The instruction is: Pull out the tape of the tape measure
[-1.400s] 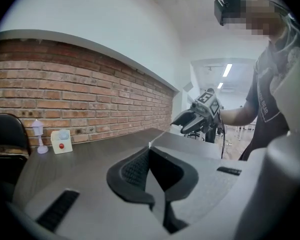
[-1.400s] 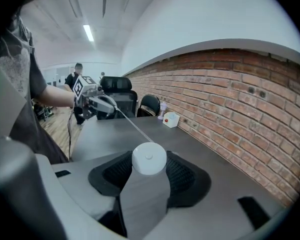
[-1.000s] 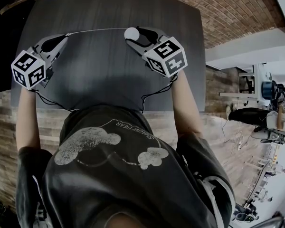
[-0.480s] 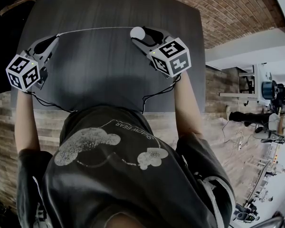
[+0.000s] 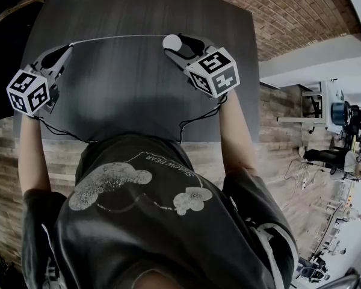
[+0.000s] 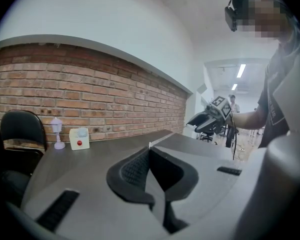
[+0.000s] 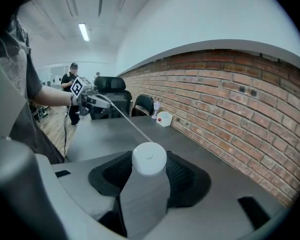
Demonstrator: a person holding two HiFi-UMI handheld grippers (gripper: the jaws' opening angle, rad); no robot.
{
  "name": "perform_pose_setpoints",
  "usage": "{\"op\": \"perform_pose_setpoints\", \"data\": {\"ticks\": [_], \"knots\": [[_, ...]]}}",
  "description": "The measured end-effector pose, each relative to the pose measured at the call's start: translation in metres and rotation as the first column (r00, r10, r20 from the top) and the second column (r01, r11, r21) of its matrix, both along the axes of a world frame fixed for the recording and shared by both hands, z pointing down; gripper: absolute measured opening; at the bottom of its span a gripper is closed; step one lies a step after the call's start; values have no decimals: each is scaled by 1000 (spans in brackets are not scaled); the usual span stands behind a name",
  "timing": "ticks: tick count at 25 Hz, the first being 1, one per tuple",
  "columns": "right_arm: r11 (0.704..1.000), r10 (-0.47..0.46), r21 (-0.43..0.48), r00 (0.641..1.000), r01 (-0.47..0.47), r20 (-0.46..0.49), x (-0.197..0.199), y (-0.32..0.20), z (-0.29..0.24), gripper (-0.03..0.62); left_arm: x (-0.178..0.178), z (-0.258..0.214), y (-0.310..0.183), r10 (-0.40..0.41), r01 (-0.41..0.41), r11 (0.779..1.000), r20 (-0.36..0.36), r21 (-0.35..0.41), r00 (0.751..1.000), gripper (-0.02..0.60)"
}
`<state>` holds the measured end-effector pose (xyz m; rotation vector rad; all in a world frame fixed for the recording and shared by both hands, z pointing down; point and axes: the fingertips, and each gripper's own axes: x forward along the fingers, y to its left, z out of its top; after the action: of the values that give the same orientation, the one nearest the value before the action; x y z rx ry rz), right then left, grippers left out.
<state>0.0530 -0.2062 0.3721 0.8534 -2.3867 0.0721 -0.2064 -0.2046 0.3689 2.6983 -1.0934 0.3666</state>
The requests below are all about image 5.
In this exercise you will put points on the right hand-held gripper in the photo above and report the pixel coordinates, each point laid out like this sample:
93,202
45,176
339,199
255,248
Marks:
216,74

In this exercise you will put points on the black printed t-shirt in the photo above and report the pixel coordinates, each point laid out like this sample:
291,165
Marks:
156,236

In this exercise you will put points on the white table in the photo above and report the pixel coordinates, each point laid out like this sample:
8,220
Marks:
301,119

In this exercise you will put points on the round white tape measure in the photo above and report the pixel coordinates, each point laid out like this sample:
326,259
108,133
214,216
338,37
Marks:
172,41

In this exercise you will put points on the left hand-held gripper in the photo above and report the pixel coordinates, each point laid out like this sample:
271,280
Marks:
27,93

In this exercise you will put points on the person's right forearm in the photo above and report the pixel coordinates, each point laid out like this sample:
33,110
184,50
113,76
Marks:
237,137

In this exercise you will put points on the blue cylinder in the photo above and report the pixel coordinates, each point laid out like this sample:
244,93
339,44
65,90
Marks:
338,113

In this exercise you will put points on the black machine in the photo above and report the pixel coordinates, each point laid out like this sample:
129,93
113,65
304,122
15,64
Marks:
311,271

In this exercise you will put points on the white power strip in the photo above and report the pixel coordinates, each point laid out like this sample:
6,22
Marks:
304,184

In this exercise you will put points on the black headrest office chair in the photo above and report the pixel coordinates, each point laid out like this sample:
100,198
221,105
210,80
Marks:
6,56

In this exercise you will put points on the person's left forearm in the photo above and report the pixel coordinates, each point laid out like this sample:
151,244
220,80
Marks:
33,155

